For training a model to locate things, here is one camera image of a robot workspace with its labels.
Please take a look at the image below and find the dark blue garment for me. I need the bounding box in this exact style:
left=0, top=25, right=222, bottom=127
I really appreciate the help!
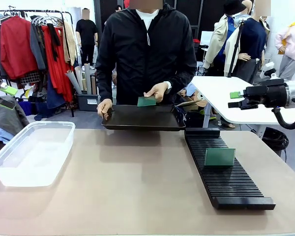
left=46, top=73, right=66, bottom=109

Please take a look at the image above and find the red dress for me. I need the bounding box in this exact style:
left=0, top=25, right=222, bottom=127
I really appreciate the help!
left=41, top=24, right=74, bottom=103

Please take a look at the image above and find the beige paper roll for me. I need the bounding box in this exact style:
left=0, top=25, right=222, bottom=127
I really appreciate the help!
left=74, top=65, right=86, bottom=93

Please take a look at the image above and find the brown cardboard piece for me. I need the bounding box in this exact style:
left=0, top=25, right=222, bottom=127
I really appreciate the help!
left=174, top=91, right=207, bottom=108

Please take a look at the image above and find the grey hanging garment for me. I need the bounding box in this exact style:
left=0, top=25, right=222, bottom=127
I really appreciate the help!
left=30, top=23, right=48, bottom=71

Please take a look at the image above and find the mannequin pink top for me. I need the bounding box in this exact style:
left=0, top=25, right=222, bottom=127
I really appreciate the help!
left=275, top=9, right=295, bottom=81

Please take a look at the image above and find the black cable bundle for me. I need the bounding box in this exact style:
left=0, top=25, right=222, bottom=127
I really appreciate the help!
left=262, top=127, right=290, bottom=151

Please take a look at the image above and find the grey paper roll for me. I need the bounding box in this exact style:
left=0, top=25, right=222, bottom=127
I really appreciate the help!
left=84, top=62, right=92, bottom=95
left=65, top=69, right=82, bottom=95

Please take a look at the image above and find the person's left forearm black sleeve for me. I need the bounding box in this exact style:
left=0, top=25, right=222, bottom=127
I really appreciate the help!
left=167, top=65, right=197, bottom=94

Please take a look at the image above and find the grey crumpled garment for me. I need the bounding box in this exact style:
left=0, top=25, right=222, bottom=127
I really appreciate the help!
left=0, top=103, right=30, bottom=136

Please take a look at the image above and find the black slotted PCB rack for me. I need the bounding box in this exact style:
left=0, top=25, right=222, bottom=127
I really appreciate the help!
left=184, top=127, right=276, bottom=210

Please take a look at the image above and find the bystander in black t-shirt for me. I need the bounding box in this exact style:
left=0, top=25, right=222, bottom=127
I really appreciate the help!
left=75, top=8, right=99, bottom=71

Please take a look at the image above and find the person's left hand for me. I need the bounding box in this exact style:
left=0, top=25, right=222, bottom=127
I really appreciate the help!
left=144, top=82, right=172, bottom=103

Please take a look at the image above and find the person's right hand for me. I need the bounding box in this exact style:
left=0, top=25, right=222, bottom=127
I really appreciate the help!
left=97, top=98, right=114, bottom=121

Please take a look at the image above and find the black robot cable hose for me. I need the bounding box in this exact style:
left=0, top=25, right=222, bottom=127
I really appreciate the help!
left=271, top=106, right=295, bottom=130

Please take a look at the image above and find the red jacket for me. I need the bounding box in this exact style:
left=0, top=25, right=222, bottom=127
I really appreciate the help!
left=0, top=16, right=39, bottom=80

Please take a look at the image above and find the green PCB board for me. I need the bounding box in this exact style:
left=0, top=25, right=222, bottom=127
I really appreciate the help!
left=204, top=147, right=236, bottom=168
left=137, top=95, right=157, bottom=108

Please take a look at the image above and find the person in black jacket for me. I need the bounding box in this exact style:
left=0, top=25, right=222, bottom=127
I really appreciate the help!
left=95, top=1, right=197, bottom=107

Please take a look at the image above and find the mannequin navy top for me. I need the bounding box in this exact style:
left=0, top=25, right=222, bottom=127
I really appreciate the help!
left=225, top=0, right=271, bottom=84

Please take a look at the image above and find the black scarf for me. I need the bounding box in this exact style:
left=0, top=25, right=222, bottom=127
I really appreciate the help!
left=47, top=23, right=61, bottom=62

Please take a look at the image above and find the black metal clothes rack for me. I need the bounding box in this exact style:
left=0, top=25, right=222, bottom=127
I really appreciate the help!
left=0, top=9, right=75, bottom=118

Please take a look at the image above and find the dark grey bin white label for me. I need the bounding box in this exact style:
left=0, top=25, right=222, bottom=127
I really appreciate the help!
left=77, top=94, right=99, bottom=112

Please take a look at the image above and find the white desk device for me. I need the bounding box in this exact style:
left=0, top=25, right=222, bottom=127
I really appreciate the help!
left=260, top=61, right=278, bottom=80

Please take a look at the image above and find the clear plastic storage box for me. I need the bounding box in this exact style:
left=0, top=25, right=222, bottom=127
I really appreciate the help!
left=0, top=120, right=76, bottom=187

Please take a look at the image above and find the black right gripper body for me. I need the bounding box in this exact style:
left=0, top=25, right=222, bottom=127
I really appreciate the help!
left=244, top=83, right=288, bottom=108

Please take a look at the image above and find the person's right forearm black sleeve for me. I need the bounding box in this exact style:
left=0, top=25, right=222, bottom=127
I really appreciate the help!
left=95, top=68, right=114, bottom=102

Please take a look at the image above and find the mannequin beige coat black hat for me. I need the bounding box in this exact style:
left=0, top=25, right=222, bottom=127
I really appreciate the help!
left=203, top=0, right=248, bottom=77

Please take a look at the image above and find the brown paper roll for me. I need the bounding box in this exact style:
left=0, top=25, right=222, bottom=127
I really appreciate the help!
left=90, top=75, right=97, bottom=95

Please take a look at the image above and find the black rectangular tray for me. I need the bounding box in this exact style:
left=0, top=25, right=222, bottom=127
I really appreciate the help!
left=101, top=104, right=187, bottom=132

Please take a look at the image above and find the beige hanging garment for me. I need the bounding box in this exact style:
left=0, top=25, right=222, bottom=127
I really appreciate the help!
left=62, top=20, right=77, bottom=66

